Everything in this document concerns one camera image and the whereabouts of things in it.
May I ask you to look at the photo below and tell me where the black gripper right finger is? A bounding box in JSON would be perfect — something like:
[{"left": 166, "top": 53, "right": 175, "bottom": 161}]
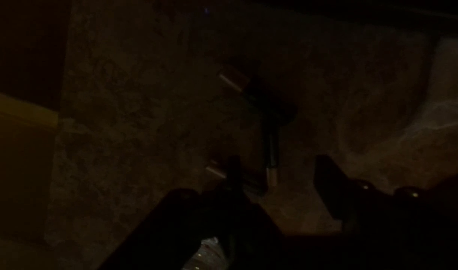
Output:
[{"left": 312, "top": 154, "right": 382, "bottom": 229}]

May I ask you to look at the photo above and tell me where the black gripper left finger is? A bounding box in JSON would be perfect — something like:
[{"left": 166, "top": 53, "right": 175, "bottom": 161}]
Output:
[{"left": 222, "top": 154, "right": 244, "bottom": 197}]

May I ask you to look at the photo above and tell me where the crumpled white cloth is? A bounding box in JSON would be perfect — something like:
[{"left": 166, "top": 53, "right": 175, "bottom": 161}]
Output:
[{"left": 337, "top": 35, "right": 458, "bottom": 193}]

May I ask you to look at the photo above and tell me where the yellowish wooden ledge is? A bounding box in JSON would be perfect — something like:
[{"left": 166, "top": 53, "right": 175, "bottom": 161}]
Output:
[{"left": 0, "top": 88, "right": 59, "bottom": 251}]

